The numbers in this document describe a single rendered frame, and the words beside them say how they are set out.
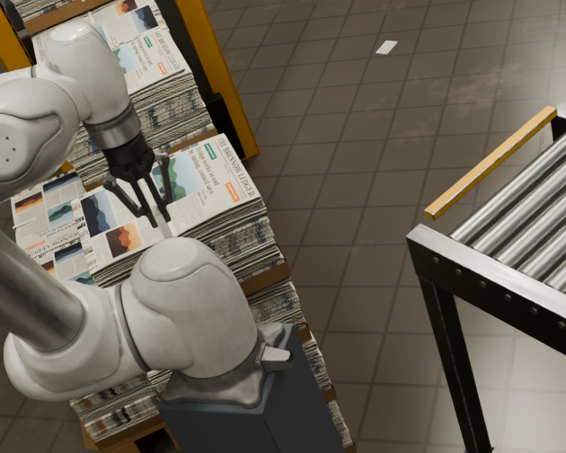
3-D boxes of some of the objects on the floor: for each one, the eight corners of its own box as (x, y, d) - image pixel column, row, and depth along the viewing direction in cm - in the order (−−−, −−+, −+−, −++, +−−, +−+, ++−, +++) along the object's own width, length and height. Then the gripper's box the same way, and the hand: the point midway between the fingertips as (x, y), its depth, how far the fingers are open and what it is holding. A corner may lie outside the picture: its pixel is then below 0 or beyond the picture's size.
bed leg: (464, 451, 258) (414, 275, 216) (477, 437, 260) (431, 260, 218) (480, 462, 254) (433, 286, 212) (494, 448, 256) (450, 270, 214)
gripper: (149, 111, 166) (196, 211, 181) (80, 140, 165) (133, 240, 180) (158, 130, 161) (205, 234, 175) (86, 162, 160) (140, 262, 174)
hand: (162, 223), depth 176 cm, fingers closed
